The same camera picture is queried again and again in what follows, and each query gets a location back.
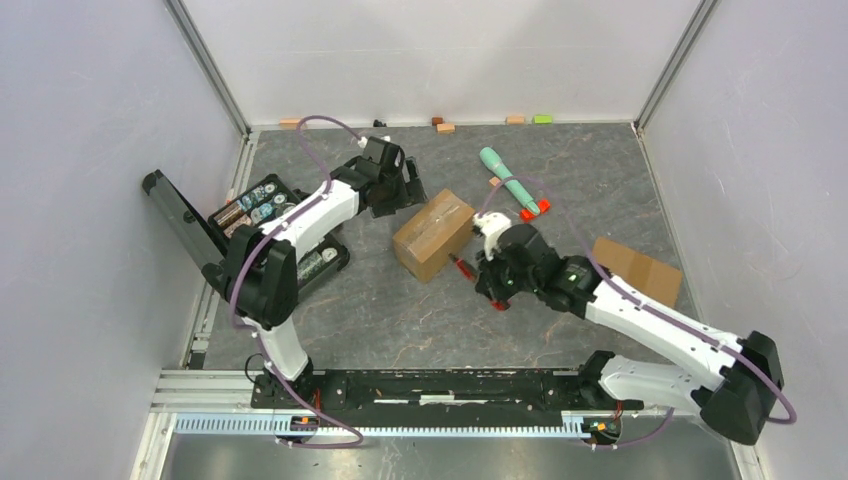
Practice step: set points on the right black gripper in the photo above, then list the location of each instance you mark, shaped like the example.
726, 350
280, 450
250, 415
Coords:
488, 282

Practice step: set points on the flat brown cardboard box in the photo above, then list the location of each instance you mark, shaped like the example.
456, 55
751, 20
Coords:
650, 276

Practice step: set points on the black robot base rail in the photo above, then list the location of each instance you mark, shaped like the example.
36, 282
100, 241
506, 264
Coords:
524, 397

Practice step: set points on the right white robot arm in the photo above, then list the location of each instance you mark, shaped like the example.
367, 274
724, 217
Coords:
732, 383

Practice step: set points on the black case with poker chips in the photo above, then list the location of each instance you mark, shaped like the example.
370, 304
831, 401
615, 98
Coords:
207, 239

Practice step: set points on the red box cutter knife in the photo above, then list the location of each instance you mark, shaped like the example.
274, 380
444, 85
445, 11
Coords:
473, 275

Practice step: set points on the brown cardboard express box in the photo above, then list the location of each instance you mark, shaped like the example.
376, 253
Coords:
442, 227

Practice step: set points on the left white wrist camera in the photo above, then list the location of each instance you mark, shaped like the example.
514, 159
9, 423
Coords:
364, 141

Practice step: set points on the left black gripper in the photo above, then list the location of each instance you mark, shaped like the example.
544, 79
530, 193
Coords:
408, 192

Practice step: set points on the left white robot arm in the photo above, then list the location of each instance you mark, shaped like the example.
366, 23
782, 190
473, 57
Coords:
259, 278

